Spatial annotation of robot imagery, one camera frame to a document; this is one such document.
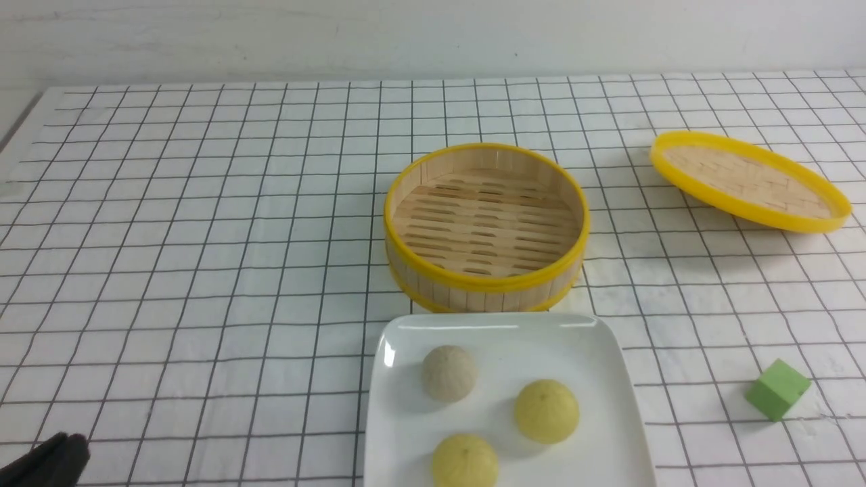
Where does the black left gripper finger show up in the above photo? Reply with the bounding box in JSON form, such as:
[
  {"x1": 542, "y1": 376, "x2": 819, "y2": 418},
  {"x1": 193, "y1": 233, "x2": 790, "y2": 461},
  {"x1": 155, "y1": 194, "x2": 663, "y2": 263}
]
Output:
[{"x1": 1, "y1": 432, "x2": 91, "y2": 486}]

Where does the pale white steamed bun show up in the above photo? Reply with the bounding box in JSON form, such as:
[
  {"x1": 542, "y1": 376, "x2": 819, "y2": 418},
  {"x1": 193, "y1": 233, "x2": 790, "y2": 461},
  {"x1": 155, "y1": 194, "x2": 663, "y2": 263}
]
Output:
[{"x1": 421, "y1": 345, "x2": 479, "y2": 403}]

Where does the yellow steamed bun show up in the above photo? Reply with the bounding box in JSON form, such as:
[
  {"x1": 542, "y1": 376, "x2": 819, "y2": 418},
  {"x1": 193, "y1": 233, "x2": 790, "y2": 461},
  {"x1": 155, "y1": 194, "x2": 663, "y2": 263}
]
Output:
[
  {"x1": 430, "y1": 434, "x2": 500, "y2": 486},
  {"x1": 514, "y1": 379, "x2": 580, "y2": 446}
]

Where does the white square ceramic plate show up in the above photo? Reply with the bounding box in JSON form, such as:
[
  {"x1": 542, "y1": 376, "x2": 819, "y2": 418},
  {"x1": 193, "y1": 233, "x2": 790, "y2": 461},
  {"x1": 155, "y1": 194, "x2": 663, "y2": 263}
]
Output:
[{"x1": 364, "y1": 312, "x2": 658, "y2": 486}]

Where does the green foam cube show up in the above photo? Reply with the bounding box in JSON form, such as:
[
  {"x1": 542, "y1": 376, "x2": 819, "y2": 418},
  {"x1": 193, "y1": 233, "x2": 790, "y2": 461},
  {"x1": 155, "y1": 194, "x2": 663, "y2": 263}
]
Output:
[{"x1": 744, "y1": 358, "x2": 811, "y2": 422}]

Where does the white black grid tablecloth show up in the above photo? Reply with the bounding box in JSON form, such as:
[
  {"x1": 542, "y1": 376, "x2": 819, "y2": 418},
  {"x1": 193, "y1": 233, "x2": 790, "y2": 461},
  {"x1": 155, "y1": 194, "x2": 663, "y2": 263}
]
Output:
[{"x1": 1, "y1": 69, "x2": 865, "y2": 486}]

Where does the yellow rimmed bamboo steamer basket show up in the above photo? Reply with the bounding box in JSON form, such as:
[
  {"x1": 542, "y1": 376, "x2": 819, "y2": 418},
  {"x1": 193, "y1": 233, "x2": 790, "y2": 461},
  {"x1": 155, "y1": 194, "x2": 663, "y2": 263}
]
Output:
[{"x1": 383, "y1": 143, "x2": 591, "y2": 312}]

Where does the yellow rimmed bamboo steamer lid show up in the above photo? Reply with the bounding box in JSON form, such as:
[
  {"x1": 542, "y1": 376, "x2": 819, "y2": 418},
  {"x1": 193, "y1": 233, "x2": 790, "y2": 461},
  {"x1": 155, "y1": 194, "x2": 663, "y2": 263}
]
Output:
[{"x1": 649, "y1": 131, "x2": 852, "y2": 233}]

